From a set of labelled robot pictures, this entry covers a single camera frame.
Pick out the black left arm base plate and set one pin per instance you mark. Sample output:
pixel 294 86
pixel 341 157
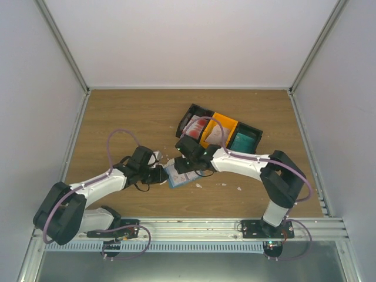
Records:
pixel 113 239

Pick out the aluminium mounting rail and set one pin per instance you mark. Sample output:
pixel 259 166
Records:
pixel 221 229

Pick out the black storage bin with holders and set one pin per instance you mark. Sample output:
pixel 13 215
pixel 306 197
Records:
pixel 248 130

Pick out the pink white VIP card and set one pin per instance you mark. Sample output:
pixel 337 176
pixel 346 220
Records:
pixel 181 179

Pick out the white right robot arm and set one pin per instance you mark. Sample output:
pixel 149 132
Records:
pixel 281 178

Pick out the grey slotted cable duct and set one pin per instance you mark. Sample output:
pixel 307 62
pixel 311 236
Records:
pixel 162 247

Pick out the pink white card stack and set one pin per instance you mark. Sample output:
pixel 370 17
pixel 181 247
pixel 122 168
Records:
pixel 215 136

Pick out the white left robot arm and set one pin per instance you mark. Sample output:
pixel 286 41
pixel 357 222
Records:
pixel 64 212

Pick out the teal leather card holder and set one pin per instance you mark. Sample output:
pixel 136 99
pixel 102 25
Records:
pixel 170 170

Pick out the black storage bin with cards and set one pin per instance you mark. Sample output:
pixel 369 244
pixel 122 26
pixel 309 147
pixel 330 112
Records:
pixel 190 123

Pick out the yellow storage bin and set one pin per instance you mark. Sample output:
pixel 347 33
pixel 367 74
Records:
pixel 225 121

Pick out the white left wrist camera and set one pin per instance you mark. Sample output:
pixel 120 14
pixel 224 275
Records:
pixel 155 157

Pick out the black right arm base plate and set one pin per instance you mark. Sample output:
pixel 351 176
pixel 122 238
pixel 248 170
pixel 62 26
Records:
pixel 273 238

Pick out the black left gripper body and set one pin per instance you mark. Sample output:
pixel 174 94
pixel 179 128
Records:
pixel 149 178

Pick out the red white card stack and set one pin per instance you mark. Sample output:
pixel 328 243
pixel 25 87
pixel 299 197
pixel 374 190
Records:
pixel 196 128

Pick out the teal card holder stack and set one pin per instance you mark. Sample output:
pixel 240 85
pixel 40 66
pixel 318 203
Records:
pixel 243 143

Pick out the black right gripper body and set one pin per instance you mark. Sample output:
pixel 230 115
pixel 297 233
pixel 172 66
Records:
pixel 187 167

